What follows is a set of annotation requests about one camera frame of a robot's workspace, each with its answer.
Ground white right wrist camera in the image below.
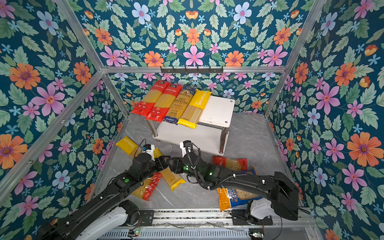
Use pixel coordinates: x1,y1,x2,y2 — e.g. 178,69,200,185
180,140,192,157

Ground aluminium front rail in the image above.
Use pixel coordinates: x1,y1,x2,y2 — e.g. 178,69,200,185
70,207,317,229

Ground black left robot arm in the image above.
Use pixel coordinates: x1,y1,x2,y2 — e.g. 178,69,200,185
36,153,169,240

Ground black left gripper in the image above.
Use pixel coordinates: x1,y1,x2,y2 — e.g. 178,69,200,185
139,154,173,183

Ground blue orange pasta bag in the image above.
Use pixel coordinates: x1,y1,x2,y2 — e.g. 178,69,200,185
217,167,264,212

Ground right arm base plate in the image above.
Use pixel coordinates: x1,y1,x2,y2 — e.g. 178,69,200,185
230,209,273,226

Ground amber blue spaghetti bag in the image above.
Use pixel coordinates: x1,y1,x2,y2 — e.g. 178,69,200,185
163,86,197,125

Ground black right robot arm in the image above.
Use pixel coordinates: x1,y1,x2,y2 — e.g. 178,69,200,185
166,141,300,221

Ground yellow Pastatime spaghetti bag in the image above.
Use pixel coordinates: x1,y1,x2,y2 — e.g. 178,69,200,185
178,90,212,129

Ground red spaghetti bag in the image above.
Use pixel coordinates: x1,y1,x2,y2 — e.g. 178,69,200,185
131,81,170,116
146,84,183,123

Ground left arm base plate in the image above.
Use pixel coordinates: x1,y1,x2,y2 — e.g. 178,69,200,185
124,210,155,227

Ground black hook rail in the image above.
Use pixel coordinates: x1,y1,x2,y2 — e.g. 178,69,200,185
160,67,224,74

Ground white two-tier shelf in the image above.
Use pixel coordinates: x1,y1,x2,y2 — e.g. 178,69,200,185
147,96,235,156

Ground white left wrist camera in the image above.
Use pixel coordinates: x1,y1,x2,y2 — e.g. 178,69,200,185
142,144,155,161

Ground red macaroni bag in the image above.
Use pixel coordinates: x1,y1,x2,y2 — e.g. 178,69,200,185
132,173,162,201

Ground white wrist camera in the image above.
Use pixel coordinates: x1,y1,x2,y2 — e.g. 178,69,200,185
180,140,192,157
142,144,155,161

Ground small red pasta bag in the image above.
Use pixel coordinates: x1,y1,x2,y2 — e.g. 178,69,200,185
213,156,248,171

